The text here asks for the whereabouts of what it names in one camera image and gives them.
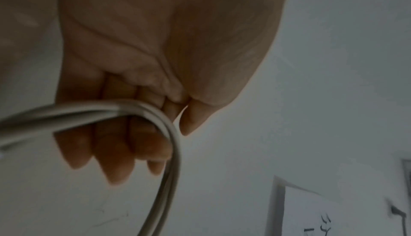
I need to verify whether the person's left hand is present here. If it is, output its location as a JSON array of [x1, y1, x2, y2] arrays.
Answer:
[[53, 0, 293, 185]]

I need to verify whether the white charging cable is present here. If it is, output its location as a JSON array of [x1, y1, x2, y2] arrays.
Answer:
[[0, 99, 182, 236]]

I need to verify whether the white handwritten paper note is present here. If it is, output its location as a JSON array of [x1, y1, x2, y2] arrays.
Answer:
[[273, 176, 396, 236]]

